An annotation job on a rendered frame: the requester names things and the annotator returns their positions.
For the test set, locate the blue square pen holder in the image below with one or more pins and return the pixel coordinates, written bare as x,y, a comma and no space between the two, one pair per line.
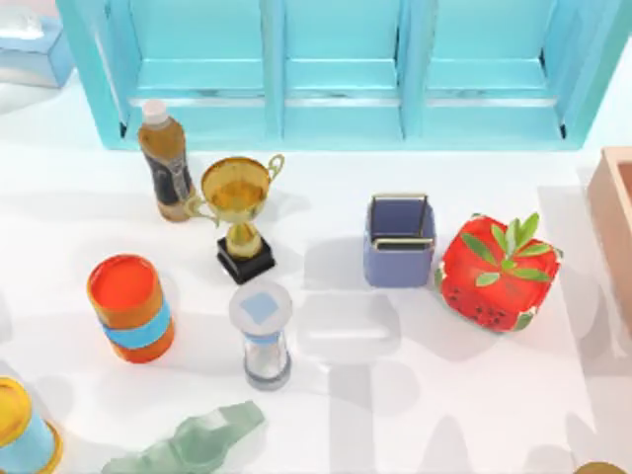
400,247

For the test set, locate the gold trophy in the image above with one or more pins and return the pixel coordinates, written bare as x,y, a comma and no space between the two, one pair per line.
237,197

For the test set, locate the clear hourglass with blue top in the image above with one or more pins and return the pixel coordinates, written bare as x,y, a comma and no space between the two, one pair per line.
261,336

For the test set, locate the light blue rack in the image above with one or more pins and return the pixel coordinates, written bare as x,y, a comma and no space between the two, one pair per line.
340,74

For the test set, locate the brown tea bottle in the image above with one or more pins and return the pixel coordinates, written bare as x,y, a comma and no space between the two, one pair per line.
164,163

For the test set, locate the red watermelon plant pot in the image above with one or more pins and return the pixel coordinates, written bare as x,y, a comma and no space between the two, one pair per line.
494,281

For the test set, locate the orange can with blue band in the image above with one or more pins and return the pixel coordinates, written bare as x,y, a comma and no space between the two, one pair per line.
131,306

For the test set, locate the pale green stapler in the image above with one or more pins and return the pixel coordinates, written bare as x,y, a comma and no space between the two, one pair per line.
197,439

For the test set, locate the salmon-coloured shallow box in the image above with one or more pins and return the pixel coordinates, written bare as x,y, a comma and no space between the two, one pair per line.
614,197

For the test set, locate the pale blue tissue box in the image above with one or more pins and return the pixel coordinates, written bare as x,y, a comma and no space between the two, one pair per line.
29,54

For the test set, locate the yellow can with blue band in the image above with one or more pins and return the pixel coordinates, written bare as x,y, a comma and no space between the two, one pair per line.
24,429

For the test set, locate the gold round object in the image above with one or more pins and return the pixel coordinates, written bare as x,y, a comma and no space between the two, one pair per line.
600,469

